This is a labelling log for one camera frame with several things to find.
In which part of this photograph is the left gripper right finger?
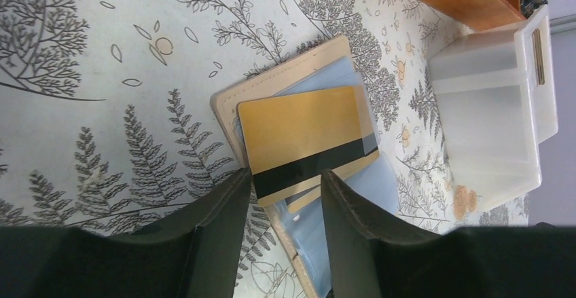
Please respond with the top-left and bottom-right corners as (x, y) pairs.
(321, 170), (575, 297)

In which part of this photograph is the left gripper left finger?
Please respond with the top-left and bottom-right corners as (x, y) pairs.
(1, 168), (251, 297)

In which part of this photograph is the beige card holder wallet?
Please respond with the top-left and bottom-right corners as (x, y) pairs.
(210, 35), (401, 298)

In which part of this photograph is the white card box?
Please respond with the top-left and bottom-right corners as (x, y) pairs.
(428, 5), (558, 210)

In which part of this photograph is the credit card in box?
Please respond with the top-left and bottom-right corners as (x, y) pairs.
(532, 29), (545, 86)

